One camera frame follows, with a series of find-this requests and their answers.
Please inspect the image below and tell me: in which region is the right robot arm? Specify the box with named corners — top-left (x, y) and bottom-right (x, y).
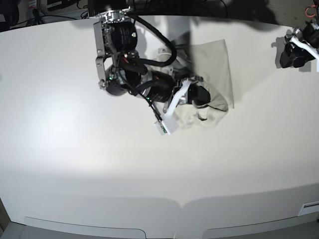
top-left (88, 0), bottom-right (211, 120)

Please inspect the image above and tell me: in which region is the white T-shirt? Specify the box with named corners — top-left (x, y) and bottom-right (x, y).
top-left (149, 38), bottom-right (235, 131)

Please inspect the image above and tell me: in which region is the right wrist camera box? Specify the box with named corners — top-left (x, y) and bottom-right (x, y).
top-left (154, 118), bottom-right (178, 135)

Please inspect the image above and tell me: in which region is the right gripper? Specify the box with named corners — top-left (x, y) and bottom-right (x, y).
top-left (163, 76), bottom-right (211, 117)

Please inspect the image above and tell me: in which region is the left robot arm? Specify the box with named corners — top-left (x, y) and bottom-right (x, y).
top-left (279, 0), bottom-right (319, 68)

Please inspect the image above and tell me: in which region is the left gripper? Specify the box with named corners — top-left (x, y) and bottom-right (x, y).
top-left (279, 27), bottom-right (319, 68)

